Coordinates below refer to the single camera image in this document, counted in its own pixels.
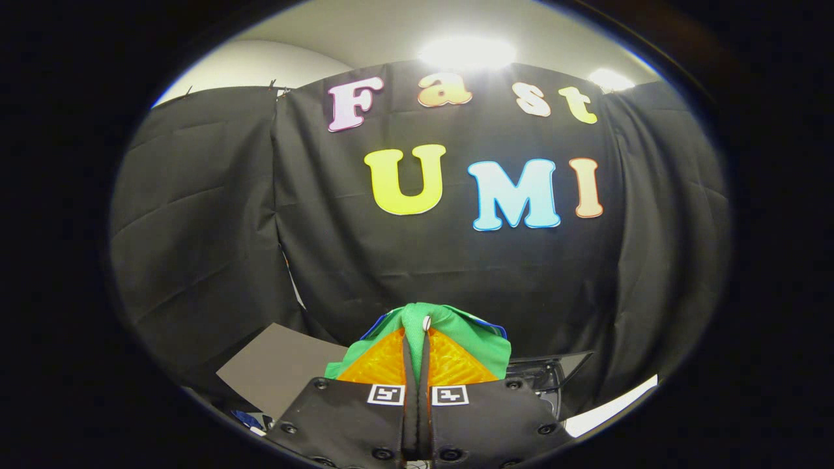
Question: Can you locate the round ceiling light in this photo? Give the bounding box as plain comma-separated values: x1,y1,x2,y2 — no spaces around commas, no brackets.
417,36,517,71

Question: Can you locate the dark grey cabinet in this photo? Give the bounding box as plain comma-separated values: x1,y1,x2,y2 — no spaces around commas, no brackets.
216,323,349,421

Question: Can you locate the green polo shirt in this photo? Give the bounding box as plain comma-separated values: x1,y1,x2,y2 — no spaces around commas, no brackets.
324,302,512,382

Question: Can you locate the black backdrop cloth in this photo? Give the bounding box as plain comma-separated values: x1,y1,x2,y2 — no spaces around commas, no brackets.
109,62,730,418

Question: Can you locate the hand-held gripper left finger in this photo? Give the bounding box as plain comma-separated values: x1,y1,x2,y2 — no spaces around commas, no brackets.
264,326,418,469

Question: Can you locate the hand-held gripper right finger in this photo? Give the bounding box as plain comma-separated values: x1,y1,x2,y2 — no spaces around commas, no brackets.
417,326,574,469

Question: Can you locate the white flat board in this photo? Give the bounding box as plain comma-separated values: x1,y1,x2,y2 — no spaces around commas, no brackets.
564,375,659,438

